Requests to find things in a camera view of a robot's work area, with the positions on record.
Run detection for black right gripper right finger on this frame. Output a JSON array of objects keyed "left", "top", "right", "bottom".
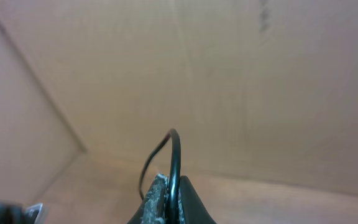
[{"left": 178, "top": 175, "right": 216, "bottom": 224}]

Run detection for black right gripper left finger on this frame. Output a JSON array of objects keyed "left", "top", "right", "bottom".
[{"left": 127, "top": 174, "right": 167, "bottom": 224}]

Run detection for black usb cable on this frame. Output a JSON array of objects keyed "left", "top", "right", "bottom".
[{"left": 138, "top": 128, "right": 182, "bottom": 224}]

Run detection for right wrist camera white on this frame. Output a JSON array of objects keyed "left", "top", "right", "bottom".
[{"left": 23, "top": 203, "right": 47, "bottom": 224}]

